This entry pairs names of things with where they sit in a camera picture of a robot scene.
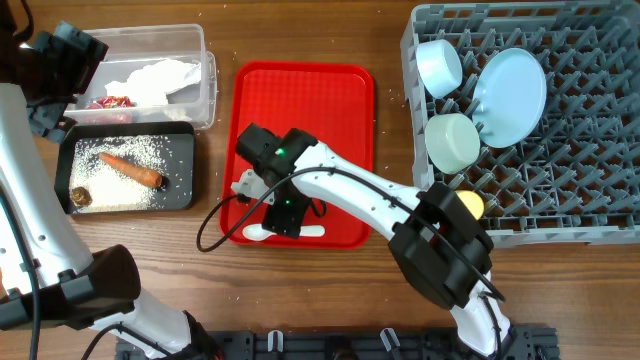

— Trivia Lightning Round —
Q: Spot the white plastic spoon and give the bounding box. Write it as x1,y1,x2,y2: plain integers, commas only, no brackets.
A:
242,224,325,242

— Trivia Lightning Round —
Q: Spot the pile of white rice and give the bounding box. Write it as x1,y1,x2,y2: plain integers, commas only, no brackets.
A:
68,134,195,214

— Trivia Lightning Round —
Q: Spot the orange carrot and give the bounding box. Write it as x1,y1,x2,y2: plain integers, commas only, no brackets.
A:
98,152,163,188

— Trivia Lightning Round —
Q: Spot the brown chocolate pastry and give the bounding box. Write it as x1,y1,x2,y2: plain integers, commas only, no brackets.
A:
70,187,93,207

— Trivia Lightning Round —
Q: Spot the black cable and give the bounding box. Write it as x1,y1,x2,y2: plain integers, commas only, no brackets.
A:
195,167,506,360
0,184,151,360

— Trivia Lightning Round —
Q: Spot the red serving tray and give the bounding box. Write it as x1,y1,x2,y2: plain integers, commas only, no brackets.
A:
218,62,375,250

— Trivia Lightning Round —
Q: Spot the red snack wrapper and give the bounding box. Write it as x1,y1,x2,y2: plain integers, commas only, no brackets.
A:
85,96,135,110

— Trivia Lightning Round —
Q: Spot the clear plastic bin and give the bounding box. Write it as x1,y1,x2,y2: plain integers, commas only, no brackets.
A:
65,24,218,129

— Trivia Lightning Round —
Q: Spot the right black cable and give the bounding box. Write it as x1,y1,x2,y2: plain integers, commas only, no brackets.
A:
195,167,506,360

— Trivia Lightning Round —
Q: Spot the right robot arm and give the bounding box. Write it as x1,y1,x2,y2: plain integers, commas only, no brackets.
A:
235,124,511,359

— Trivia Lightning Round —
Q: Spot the black plastic tray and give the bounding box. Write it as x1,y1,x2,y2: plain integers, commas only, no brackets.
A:
54,122,195,215

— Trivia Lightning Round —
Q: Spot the light green bowl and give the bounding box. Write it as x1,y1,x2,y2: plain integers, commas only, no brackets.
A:
424,113,480,174

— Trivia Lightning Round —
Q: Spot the yellow plastic cup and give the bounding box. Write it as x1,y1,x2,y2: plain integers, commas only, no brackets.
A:
456,190,485,220

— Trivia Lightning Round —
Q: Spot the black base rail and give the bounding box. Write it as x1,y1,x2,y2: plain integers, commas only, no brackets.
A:
115,328,560,360

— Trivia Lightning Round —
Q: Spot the left black cable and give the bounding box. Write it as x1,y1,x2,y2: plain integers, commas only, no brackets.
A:
0,184,151,360

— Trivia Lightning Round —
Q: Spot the light blue plate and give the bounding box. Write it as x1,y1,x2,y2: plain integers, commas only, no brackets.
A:
472,48,547,148

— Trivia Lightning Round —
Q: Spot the light blue bowl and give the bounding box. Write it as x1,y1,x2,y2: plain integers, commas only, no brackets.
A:
416,39,463,99

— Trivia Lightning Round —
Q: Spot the grey dishwasher rack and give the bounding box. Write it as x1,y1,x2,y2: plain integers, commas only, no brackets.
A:
400,1,639,247

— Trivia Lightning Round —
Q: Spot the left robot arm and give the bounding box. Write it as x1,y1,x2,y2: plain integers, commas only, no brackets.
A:
1,3,223,359

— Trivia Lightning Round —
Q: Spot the white napkin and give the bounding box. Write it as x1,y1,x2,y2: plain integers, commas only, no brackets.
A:
105,59,202,107

